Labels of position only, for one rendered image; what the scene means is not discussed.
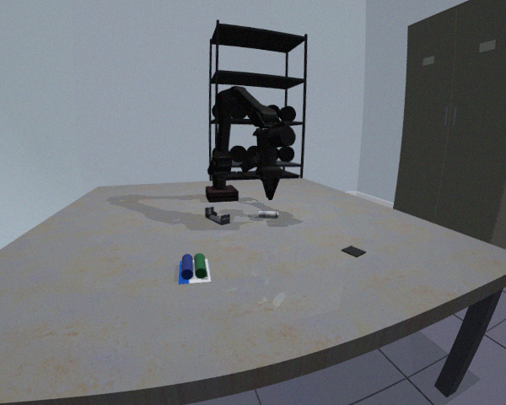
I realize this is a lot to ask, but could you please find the white cylindrical battery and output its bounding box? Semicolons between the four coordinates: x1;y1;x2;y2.
259;211;279;218

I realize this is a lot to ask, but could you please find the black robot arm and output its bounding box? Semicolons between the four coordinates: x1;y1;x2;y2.
207;86;296;190

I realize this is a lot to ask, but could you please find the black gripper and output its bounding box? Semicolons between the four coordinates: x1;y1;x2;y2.
256;148;283;200

